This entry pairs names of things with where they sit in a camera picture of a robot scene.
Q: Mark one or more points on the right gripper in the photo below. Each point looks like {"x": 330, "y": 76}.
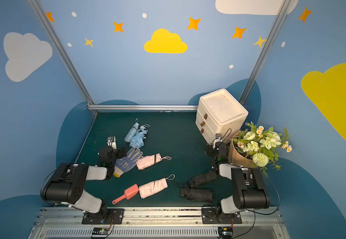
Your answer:
{"x": 210, "y": 149}

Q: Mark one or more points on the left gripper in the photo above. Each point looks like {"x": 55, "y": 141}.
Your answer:
{"x": 120, "y": 153}

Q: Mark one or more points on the black umbrella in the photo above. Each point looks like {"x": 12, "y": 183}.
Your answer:
{"x": 197, "y": 194}
{"x": 202, "y": 179}

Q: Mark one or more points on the pink umbrella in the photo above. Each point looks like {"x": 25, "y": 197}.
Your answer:
{"x": 150, "y": 160}
{"x": 154, "y": 187}

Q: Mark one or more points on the white three-drawer cabinet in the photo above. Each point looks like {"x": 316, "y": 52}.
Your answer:
{"x": 219, "y": 113}

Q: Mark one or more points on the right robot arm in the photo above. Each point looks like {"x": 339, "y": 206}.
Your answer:
{"x": 248, "y": 186}

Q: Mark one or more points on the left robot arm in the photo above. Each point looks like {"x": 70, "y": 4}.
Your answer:
{"x": 66, "y": 186}

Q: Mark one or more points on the rolled light blue umbrella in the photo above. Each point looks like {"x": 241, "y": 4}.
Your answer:
{"x": 132, "y": 132}

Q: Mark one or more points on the loose light blue umbrella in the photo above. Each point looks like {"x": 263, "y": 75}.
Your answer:
{"x": 137, "y": 141}

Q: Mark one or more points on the beige ribbed flower pot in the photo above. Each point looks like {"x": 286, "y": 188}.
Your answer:
{"x": 235, "y": 158}

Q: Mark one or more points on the blue dotted work glove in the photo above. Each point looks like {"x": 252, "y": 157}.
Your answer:
{"x": 126, "y": 163}

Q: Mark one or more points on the pink plastic scoop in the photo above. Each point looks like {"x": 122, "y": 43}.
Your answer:
{"x": 128, "y": 194}

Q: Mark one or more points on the white green artificial flowers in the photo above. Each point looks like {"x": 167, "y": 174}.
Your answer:
{"x": 261, "y": 146}

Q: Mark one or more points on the left controller board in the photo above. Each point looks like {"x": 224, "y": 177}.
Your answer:
{"x": 100, "y": 232}

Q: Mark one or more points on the controller board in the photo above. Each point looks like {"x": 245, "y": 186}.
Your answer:
{"x": 100, "y": 232}
{"x": 225, "y": 232}

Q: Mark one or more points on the right controller board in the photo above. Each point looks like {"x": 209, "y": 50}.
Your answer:
{"x": 225, "y": 232}

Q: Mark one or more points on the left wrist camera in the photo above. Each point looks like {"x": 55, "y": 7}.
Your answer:
{"x": 111, "y": 141}

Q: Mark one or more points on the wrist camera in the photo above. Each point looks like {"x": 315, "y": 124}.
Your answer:
{"x": 218, "y": 138}
{"x": 111, "y": 141}

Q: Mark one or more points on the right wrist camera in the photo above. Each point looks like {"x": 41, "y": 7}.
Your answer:
{"x": 218, "y": 138}

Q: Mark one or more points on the horizontal aluminium frame bar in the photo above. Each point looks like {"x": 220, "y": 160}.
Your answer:
{"x": 142, "y": 107}

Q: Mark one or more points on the right aluminium frame post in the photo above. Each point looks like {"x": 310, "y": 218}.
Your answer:
{"x": 274, "y": 30}

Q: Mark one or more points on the aluminium frame post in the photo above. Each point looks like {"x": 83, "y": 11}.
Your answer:
{"x": 274, "y": 30}
{"x": 41, "y": 15}

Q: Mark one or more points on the left aluminium frame post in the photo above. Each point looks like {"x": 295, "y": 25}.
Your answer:
{"x": 41, "y": 15}

